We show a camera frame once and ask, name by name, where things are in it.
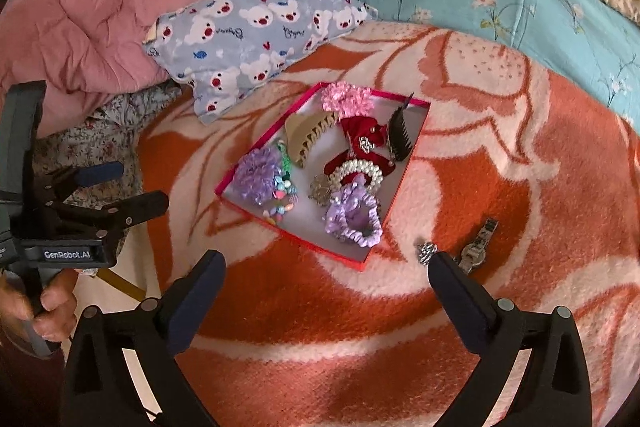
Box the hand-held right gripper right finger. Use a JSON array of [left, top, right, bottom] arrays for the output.
[[427, 252, 593, 427]]

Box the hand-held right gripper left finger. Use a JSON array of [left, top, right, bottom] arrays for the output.
[[60, 249, 228, 427]]

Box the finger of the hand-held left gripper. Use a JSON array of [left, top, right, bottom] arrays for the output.
[[42, 161, 125, 205], [50, 191, 170, 253]]

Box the silver wristwatch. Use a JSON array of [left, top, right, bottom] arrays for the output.
[[459, 217, 501, 275]]

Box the silver bead ring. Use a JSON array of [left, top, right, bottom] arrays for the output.
[[416, 242, 440, 267]]

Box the purple scrunchie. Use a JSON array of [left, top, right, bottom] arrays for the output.
[[234, 146, 286, 204]]

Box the pink-rimmed shallow box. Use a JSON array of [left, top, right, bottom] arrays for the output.
[[215, 82, 432, 272]]

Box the purple beaded hair accessory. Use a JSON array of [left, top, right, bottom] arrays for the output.
[[324, 183, 383, 249]]

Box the silver brooch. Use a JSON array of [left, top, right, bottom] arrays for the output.
[[309, 174, 337, 206]]

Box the pearl bracelet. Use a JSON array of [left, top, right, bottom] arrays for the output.
[[329, 159, 385, 194]]

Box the tan hair claw clip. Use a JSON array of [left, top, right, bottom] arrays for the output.
[[284, 112, 340, 168]]

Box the red bow hair clip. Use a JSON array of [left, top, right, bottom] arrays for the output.
[[324, 117, 396, 182]]

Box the person's left forearm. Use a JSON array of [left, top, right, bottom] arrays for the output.
[[0, 327, 67, 427]]

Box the person's left hand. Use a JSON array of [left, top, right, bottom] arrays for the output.
[[0, 268, 79, 354]]

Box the floral cloth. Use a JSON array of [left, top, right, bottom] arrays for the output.
[[32, 82, 183, 228]]

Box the yellow bar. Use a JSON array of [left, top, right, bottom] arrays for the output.
[[97, 266, 147, 303]]

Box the orange and white blanket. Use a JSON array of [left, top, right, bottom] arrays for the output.
[[135, 23, 640, 427]]

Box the black feather hair clip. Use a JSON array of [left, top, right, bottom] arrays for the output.
[[385, 94, 416, 162]]

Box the blue bear print pillow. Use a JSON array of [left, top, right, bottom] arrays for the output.
[[142, 0, 378, 125]]

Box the pink scrunchie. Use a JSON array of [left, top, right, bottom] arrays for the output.
[[320, 83, 375, 116]]

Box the colorful bead bracelet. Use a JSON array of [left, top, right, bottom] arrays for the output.
[[262, 174, 301, 226]]

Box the green hair tie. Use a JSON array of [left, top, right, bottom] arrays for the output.
[[275, 141, 294, 174]]

